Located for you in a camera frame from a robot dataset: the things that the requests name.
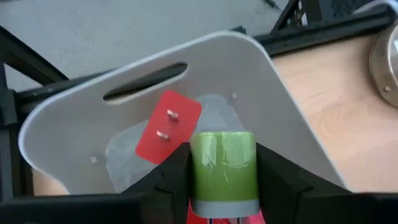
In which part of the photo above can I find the green wall charger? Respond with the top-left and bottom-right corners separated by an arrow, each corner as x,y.
188,130 -> 261,219

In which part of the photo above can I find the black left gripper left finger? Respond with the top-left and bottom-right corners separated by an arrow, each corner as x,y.
0,142 -> 192,224

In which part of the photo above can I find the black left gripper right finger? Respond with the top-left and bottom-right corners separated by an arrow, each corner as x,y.
255,142 -> 398,224

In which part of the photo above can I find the white plastic bin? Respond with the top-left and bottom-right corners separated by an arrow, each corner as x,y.
17,30 -> 348,196

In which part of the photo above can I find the black metal table frame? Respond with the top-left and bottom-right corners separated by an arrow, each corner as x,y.
0,0 -> 398,203

